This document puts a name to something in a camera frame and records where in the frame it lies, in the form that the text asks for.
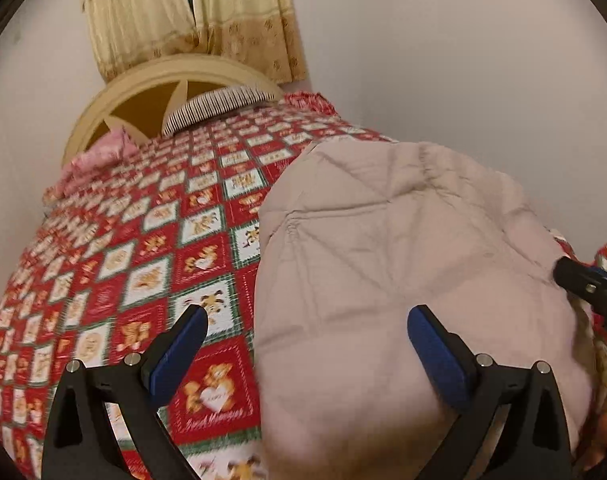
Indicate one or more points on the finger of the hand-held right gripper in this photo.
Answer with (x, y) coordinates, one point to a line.
(591, 285)

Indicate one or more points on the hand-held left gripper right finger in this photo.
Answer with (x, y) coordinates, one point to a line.
(436, 355)

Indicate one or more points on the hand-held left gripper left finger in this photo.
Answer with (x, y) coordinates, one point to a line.
(181, 350)

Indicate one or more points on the beige puffer jacket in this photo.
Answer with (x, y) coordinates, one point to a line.
(408, 280)

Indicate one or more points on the red teddy bear printed blanket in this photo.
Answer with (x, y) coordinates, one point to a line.
(133, 260)

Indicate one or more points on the pink pillow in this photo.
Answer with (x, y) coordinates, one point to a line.
(96, 160)

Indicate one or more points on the black white striped pillow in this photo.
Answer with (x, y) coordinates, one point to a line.
(213, 107)

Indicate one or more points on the cream wooden headboard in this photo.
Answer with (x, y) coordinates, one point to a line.
(148, 95)

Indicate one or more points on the yellow patterned curtain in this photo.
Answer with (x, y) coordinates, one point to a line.
(198, 15)

